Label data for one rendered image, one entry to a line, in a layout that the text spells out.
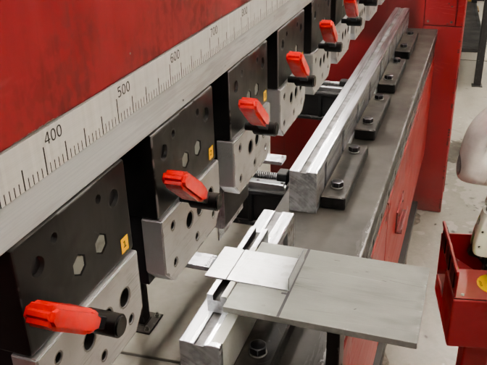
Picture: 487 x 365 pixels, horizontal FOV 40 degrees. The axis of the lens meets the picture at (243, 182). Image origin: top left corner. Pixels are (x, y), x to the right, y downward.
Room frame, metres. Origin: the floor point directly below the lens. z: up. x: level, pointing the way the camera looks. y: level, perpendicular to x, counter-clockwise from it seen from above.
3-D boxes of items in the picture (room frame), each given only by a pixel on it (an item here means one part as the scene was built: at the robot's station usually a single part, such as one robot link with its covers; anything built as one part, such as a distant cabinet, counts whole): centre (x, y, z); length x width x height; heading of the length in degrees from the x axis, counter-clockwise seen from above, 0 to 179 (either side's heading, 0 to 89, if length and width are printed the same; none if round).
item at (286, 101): (1.01, -0.04, 1.26); 0.15 x 0.09 x 0.17; 160
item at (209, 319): (0.89, 0.00, 0.92); 0.39 x 0.06 x 0.10; 160
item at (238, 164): (0.82, 0.03, 1.26); 0.15 x 0.09 x 0.17; 160
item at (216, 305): (0.87, 0.01, 0.99); 0.20 x 0.03 x 0.03; 160
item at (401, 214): (1.76, -0.47, 0.59); 0.15 x 0.02 x 0.07; 160
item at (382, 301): (0.79, -0.12, 1.00); 0.26 x 0.18 x 0.01; 70
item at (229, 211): (0.84, 0.02, 1.13); 0.10 x 0.02 x 0.10; 160
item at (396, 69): (2.15, -0.51, 0.89); 0.30 x 0.05 x 0.03; 160
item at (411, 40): (2.52, -0.64, 0.89); 0.30 x 0.05 x 0.03; 160
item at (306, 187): (2.03, -0.40, 0.92); 1.67 x 0.06 x 0.10; 160
